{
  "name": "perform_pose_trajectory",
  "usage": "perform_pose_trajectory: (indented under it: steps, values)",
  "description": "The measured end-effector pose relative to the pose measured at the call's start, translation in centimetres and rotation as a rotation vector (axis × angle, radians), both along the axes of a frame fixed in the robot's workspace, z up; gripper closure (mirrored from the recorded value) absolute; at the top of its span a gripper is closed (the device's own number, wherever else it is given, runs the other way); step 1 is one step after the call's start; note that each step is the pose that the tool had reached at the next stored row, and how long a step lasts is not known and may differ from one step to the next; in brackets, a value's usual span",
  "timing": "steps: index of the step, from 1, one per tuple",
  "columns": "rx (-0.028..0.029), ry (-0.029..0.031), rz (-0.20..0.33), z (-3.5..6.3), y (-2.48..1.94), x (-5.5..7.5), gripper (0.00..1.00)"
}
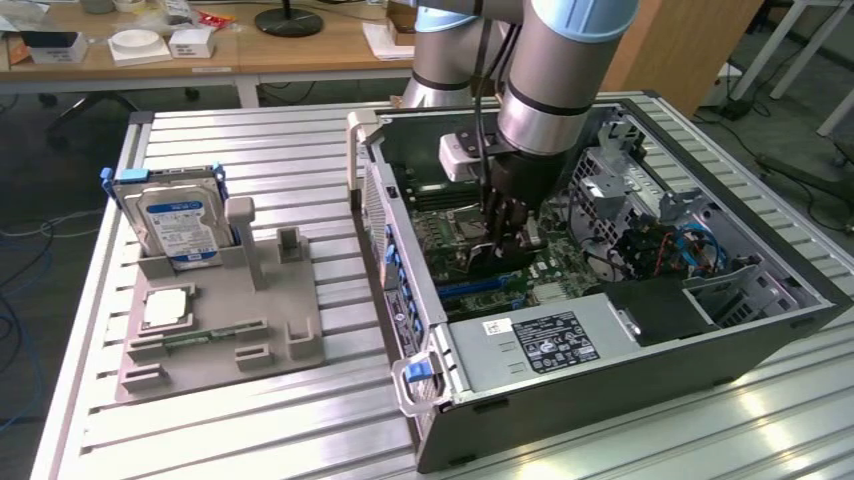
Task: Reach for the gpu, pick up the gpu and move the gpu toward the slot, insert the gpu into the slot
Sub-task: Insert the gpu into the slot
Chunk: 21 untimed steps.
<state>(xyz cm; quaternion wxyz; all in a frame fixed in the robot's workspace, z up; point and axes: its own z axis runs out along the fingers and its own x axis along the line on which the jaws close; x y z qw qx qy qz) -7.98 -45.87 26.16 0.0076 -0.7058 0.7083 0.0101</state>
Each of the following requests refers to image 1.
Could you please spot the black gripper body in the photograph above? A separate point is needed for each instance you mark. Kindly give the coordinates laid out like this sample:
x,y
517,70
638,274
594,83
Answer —
x,y
530,175

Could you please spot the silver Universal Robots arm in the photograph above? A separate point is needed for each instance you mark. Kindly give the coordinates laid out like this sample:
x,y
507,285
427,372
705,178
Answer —
x,y
541,115

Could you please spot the blue expansion slot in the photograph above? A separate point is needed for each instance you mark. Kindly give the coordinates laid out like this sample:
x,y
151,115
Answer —
x,y
474,287

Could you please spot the blue slot retainer clip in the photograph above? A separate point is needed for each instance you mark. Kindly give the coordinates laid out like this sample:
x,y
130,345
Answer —
x,y
390,240
402,287

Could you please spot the CPU socket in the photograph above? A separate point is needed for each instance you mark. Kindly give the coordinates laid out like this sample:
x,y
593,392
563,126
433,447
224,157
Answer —
x,y
467,225

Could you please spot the green motherboard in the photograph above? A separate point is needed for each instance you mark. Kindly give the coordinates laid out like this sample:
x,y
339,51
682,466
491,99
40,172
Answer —
x,y
563,262

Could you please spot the metal drive cage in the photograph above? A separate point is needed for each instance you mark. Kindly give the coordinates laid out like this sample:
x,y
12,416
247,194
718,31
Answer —
x,y
601,200

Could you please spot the silver chipset heatsink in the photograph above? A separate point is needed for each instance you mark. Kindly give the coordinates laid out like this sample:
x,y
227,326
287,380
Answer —
x,y
550,293

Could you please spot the black plastic shroud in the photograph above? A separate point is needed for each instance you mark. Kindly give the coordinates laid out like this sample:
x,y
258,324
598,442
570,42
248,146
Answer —
x,y
654,315

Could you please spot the grey power supply unit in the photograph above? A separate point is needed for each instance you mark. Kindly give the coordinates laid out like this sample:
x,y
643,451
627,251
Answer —
x,y
487,360

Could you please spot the blue case latch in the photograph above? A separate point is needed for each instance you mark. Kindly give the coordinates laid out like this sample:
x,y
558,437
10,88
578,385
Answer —
x,y
415,372

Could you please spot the wooden cabinet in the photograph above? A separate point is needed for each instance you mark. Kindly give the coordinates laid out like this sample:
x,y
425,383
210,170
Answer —
x,y
681,50

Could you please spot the white paper stack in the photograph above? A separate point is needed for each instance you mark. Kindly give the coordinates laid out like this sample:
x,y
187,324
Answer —
x,y
387,42

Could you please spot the open black PC case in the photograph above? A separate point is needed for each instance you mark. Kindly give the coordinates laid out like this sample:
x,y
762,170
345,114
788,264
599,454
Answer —
x,y
601,400

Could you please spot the cardboard box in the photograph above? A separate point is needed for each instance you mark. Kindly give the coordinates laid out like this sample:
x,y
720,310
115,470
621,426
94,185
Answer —
x,y
401,15

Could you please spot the wooden desk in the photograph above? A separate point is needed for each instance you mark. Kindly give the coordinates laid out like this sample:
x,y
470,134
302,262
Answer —
x,y
301,50

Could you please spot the black lamp base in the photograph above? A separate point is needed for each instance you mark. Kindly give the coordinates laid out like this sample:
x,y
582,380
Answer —
x,y
290,25

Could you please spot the hard disk in blue caddy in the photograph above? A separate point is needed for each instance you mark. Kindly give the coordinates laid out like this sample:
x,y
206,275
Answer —
x,y
176,225

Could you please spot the green RAM stick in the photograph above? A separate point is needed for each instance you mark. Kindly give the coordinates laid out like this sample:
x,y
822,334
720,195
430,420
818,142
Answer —
x,y
194,340

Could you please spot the silver CPU chip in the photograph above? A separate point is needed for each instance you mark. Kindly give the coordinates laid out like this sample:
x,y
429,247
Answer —
x,y
166,307

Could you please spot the grey parts rack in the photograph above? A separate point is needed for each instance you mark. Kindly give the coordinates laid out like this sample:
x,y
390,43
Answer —
x,y
200,370

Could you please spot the red packet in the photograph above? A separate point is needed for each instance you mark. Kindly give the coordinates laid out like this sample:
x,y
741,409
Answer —
x,y
216,21

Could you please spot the small white labelled box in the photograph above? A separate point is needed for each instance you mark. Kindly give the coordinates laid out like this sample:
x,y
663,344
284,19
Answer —
x,y
191,44

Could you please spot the white round moulded part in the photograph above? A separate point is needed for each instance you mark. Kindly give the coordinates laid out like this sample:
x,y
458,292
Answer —
x,y
139,47

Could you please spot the white box with black top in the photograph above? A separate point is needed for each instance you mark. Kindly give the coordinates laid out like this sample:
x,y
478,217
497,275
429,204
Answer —
x,y
56,50

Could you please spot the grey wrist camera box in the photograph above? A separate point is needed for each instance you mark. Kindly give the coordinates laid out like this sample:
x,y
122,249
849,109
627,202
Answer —
x,y
461,165

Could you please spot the white table frame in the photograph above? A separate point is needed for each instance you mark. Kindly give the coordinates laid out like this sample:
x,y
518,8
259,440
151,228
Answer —
x,y
769,50

